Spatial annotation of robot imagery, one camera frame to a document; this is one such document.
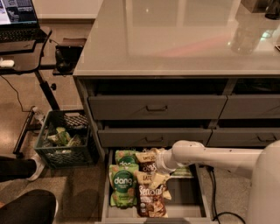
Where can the green dang chip bag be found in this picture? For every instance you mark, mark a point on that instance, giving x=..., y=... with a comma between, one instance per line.
x=123, y=180
x=125, y=157

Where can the grey cabinet with glass counter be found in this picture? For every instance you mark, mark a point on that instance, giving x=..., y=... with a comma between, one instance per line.
x=179, y=47

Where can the rear brown sea salt bag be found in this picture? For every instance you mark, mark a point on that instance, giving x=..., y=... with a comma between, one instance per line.
x=147, y=161

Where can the black laptop stand desk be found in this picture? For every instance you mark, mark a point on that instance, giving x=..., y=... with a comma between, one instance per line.
x=31, y=83

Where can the open laptop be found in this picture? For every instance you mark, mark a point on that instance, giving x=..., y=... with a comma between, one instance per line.
x=19, y=22

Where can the white shoe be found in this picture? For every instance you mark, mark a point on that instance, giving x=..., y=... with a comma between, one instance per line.
x=37, y=165

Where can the dark object on counter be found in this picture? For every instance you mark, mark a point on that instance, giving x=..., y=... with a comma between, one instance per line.
x=270, y=8

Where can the snack bags in crate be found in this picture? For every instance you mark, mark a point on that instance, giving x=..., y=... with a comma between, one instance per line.
x=63, y=138

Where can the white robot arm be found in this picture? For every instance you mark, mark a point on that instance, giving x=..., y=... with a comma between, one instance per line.
x=261, y=167

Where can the grey middle right drawer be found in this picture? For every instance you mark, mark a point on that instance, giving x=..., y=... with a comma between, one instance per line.
x=243, y=137

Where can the open bottom grey drawer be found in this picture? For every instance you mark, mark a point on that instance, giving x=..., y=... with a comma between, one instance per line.
x=136, y=195

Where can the green snack bag right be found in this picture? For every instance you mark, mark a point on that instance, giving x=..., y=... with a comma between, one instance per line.
x=182, y=172

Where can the grey top right drawer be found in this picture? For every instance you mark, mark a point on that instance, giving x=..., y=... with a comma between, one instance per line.
x=252, y=106

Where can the green plastic crate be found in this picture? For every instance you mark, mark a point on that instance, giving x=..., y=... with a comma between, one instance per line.
x=75, y=122

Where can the brown sea salt bag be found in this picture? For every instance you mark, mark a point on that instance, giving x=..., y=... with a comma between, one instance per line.
x=147, y=161
x=150, y=203

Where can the grey top left drawer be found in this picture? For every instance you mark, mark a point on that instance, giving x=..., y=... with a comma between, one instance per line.
x=156, y=107

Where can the white mouse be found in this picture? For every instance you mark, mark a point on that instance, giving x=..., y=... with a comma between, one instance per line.
x=7, y=63

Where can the grey middle left drawer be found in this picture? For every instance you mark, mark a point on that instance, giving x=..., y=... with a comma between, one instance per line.
x=152, y=133

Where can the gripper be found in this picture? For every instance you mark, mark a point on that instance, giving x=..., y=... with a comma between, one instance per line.
x=162, y=162

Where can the black device on tray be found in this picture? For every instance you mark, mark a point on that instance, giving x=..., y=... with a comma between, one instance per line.
x=67, y=57

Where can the front brown sea salt bag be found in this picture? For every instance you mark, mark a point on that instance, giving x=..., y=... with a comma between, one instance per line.
x=150, y=203

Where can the person's black trouser leg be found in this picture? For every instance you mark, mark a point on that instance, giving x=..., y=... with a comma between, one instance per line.
x=12, y=168

